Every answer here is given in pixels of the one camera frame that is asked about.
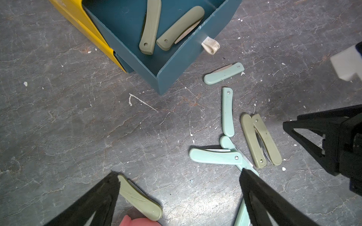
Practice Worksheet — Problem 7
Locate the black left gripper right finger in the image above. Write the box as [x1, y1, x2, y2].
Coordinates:
[239, 169, 318, 226]

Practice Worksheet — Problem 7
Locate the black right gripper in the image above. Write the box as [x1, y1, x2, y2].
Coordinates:
[283, 105, 362, 196]

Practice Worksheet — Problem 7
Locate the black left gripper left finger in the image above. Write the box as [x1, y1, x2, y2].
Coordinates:
[46, 171, 120, 226]

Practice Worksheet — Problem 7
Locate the mint knife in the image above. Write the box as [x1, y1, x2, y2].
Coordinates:
[234, 198, 251, 226]
[203, 62, 245, 85]

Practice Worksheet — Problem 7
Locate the olive knife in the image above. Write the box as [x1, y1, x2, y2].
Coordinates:
[240, 114, 266, 169]
[139, 0, 162, 55]
[252, 114, 282, 166]
[156, 6, 205, 51]

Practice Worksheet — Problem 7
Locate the mint knife vertical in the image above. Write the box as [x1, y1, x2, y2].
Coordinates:
[222, 87, 235, 137]

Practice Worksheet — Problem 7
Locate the teal bottom drawer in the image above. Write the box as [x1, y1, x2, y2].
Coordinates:
[114, 52, 134, 73]

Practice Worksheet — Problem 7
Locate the teal drawer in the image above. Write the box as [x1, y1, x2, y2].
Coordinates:
[82, 1, 240, 94]
[114, 52, 134, 73]

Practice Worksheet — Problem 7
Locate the yellow drawer cabinet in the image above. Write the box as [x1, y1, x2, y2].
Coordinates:
[50, 0, 124, 71]

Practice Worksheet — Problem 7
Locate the pink alarm clock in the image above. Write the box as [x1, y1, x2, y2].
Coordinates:
[119, 215, 161, 226]

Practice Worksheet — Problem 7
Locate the mint knife diagonal centre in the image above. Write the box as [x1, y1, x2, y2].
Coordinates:
[219, 136, 259, 176]

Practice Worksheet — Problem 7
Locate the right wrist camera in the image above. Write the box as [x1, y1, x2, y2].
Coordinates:
[331, 42, 362, 81]

